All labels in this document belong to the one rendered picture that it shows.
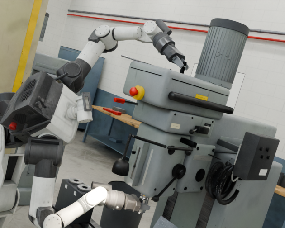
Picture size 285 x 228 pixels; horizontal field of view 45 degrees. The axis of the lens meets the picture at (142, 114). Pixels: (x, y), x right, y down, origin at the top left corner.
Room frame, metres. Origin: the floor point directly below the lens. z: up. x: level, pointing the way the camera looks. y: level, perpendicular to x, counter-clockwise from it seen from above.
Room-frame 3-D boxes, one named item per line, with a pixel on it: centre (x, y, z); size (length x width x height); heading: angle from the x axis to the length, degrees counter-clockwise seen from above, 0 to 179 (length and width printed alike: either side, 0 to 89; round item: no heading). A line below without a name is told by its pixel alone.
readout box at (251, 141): (1.61, -0.57, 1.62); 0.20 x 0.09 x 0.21; 134
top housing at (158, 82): (1.66, -0.13, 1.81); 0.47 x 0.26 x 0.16; 134
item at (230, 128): (1.99, -0.48, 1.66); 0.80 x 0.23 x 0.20; 134
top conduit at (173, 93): (1.56, -0.25, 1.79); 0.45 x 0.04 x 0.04; 134
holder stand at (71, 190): (2.04, 0.24, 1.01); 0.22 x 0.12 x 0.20; 46
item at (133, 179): (1.57, -0.04, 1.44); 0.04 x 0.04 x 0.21; 44
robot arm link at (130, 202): (1.62, -0.04, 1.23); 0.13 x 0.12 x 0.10; 19
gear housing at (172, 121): (1.67, -0.15, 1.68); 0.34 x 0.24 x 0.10; 134
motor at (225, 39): (1.82, -0.30, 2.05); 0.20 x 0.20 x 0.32
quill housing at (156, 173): (1.65, -0.13, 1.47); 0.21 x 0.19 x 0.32; 44
